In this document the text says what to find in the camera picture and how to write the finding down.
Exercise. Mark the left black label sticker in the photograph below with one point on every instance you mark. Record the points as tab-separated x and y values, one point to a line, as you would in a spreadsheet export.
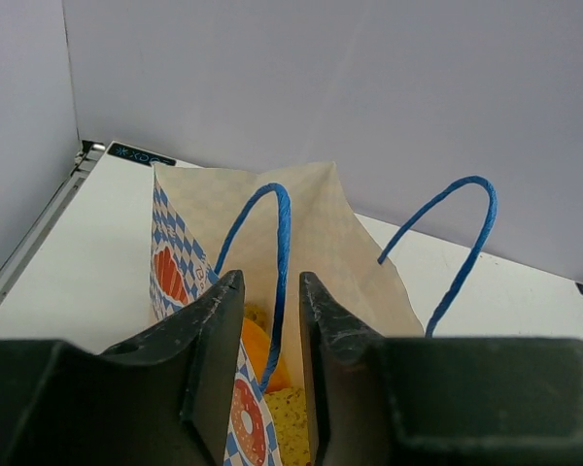
137	155

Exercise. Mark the heart toast slice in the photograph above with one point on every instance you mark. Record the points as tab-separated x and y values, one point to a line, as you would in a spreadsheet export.
257	315
288	410

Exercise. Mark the orange oval bread roll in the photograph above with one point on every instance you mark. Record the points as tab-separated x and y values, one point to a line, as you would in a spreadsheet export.
257	344

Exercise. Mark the paper bread bag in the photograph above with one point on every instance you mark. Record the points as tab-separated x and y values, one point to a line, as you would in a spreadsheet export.
273	227

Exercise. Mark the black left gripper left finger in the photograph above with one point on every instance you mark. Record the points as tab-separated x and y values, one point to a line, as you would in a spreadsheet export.
161	397

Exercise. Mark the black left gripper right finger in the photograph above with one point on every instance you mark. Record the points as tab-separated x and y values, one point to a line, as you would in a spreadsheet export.
375	400

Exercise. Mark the aluminium frame rail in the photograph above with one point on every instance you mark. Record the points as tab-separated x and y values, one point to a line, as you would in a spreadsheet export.
84	162

